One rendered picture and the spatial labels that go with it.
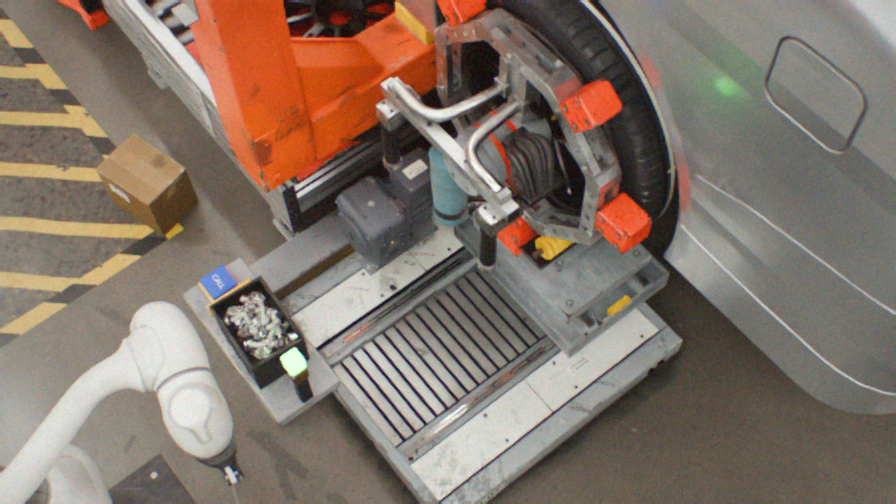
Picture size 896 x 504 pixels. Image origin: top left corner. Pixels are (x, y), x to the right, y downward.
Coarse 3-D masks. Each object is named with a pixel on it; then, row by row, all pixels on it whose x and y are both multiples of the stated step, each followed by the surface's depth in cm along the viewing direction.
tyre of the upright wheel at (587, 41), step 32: (512, 0) 219; (544, 0) 212; (576, 0) 212; (544, 32) 216; (576, 32) 209; (608, 32) 209; (576, 64) 213; (608, 64) 208; (640, 96) 211; (640, 128) 211; (640, 160) 215; (640, 192) 221
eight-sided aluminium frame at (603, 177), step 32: (448, 32) 232; (480, 32) 219; (512, 32) 218; (448, 64) 243; (512, 64) 216; (544, 64) 214; (448, 96) 253; (544, 96) 212; (608, 160) 215; (608, 192) 223; (544, 224) 249; (576, 224) 238
